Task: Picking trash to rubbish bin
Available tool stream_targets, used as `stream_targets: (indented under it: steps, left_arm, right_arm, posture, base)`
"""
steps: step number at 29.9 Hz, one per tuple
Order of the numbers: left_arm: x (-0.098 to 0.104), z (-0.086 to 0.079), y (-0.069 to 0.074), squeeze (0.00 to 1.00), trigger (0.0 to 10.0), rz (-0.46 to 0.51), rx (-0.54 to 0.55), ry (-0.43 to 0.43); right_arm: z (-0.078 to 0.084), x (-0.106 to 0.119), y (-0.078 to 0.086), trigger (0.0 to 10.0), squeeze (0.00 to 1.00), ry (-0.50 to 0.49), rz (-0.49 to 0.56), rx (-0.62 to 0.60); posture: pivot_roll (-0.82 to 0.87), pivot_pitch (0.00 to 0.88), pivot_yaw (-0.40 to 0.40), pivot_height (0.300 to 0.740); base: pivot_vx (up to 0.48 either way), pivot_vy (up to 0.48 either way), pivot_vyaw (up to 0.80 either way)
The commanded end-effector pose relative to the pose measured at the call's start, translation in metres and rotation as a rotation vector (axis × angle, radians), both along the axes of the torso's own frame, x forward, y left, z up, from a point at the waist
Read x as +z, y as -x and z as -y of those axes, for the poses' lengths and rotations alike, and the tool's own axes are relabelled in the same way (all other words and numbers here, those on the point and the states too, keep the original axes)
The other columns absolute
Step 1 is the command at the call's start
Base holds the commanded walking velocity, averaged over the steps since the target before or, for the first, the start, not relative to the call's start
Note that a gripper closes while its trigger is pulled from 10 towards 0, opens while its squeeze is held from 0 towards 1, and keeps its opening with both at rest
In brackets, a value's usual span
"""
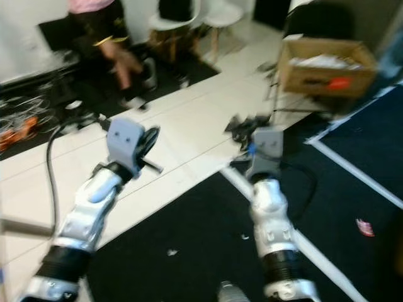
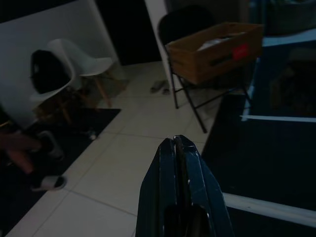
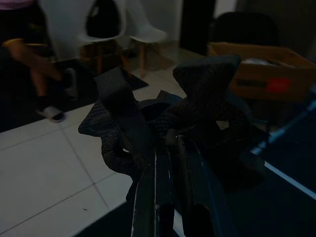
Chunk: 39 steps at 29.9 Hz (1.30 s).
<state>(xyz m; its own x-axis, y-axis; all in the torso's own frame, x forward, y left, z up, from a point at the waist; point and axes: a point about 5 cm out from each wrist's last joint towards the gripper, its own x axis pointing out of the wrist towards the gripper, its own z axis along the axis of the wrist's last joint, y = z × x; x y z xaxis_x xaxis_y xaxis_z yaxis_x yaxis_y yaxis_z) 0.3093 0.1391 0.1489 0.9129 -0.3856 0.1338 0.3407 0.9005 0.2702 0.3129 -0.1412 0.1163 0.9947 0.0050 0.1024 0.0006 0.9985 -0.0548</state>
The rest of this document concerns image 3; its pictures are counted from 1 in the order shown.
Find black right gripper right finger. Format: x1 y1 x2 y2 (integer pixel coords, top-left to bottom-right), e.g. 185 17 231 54
157 54 270 189

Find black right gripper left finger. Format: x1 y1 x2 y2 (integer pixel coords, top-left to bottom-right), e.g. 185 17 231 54
78 66 154 175

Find cardboard box with red label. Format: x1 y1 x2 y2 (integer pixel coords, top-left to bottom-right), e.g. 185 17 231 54
206 41 316 102

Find white shell chair wooden legs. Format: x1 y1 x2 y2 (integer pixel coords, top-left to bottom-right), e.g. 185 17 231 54
123 0 169 78
78 0 127 75

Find black padded chair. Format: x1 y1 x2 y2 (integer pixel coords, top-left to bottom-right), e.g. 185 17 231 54
211 11 280 46

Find black backpack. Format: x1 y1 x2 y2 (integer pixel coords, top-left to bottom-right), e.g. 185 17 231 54
85 0 122 39

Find person in black shorts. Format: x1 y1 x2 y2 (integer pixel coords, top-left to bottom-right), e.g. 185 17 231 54
0 0 78 123

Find white tape strip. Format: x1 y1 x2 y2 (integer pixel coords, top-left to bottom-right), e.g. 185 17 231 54
264 160 316 198

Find large black floor mat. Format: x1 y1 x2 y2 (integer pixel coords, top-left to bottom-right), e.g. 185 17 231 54
81 86 316 237

